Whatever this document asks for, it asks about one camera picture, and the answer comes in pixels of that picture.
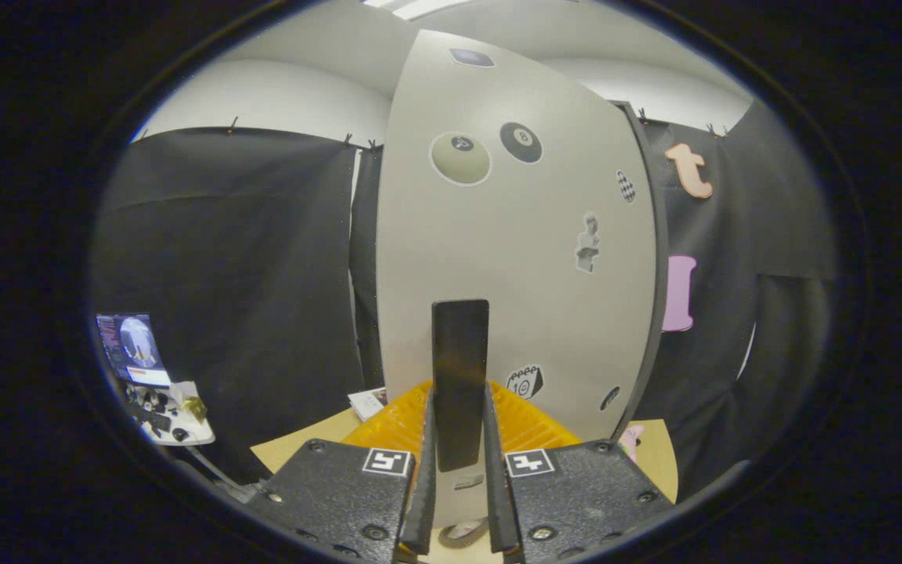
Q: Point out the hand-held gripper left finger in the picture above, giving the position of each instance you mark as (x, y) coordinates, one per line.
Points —
(425, 509)

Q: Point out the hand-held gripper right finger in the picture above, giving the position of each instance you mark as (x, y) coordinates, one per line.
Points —
(496, 501)

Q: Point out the brown fuzzy shoe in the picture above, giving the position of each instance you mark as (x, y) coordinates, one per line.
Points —
(459, 536)

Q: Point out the light grey shoe cabinet door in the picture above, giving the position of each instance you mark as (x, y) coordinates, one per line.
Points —
(498, 235)

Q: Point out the grey shoe cabinet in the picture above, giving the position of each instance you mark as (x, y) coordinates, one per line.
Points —
(662, 251)

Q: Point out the white and black book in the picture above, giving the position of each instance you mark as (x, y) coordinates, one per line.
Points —
(369, 403)

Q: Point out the pink and green plush toy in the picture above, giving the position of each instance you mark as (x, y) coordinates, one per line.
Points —
(629, 442)

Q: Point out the black backdrop cloth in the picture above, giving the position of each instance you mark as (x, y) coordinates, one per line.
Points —
(247, 235)

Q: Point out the long ceiling light panel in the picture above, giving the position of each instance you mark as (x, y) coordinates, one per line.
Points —
(416, 6)

